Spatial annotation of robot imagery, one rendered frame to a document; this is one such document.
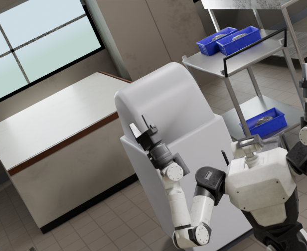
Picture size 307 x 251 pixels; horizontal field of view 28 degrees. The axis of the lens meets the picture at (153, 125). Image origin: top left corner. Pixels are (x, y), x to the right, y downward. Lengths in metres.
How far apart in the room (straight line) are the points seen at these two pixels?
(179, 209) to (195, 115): 1.99
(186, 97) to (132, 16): 3.78
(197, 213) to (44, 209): 3.88
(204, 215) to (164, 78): 1.99
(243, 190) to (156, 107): 1.86
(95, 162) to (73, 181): 0.29
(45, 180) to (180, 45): 2.99
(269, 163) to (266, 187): 0.10
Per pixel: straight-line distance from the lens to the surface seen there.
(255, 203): 2.56
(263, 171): 2.51
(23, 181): 6.18
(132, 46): 8.04
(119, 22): 7.97
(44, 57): 8.27
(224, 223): 4.63
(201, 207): 2.55
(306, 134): 2.31
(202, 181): 2.60
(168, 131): 4.31
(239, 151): 2.51
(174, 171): 2.43
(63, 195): 6.30
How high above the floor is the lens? 2.50
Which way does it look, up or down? 19 degrees down
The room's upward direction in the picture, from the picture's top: 24 degrees counter-clockwise
